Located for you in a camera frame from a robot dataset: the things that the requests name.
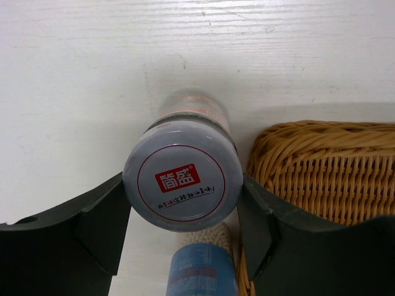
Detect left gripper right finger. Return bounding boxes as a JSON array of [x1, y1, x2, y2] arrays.
[[238, 176, 394, 295]]

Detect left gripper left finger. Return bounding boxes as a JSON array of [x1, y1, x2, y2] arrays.
[[1, 174, 131, 295]]

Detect white-lid spice jar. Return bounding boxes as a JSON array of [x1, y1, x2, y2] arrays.
[[122, 89, 243, 232]]

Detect left silver-cap pepper shaker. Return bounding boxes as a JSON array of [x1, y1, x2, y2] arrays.
[[166, 222, 239, 296]]

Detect brown wicker divided basket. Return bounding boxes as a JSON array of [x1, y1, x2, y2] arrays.
[[238, 120, 394, 295]]

